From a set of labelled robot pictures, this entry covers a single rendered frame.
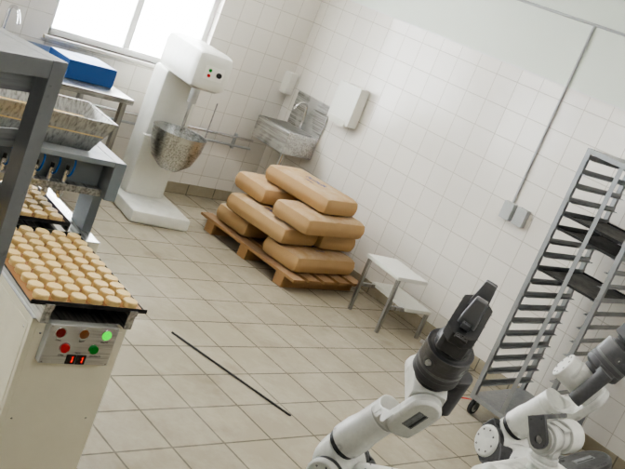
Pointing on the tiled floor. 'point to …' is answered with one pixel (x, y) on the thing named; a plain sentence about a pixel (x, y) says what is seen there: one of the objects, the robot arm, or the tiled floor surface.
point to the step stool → (393, 289)
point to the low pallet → (250, 248)
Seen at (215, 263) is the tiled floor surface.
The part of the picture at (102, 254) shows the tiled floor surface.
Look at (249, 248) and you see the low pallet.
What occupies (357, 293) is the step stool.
